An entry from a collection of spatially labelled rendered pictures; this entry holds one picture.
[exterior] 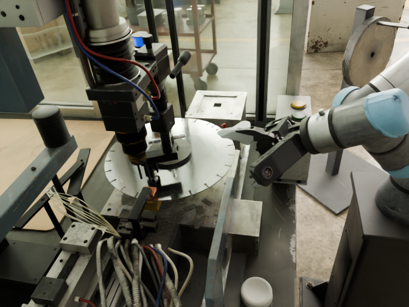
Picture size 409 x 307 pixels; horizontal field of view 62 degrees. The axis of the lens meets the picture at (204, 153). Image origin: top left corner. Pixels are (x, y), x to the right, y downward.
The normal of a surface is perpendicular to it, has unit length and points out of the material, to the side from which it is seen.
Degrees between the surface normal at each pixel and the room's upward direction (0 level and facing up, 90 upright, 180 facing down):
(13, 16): 90
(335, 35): 90
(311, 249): 0
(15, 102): 90
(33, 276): 0
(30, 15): 90
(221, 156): 0
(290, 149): 59
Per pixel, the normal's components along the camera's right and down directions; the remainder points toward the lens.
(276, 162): 0.29, 0.07
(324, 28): -0.04, 0.62
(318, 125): -0.75, -0.24
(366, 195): -0.07, -0.78
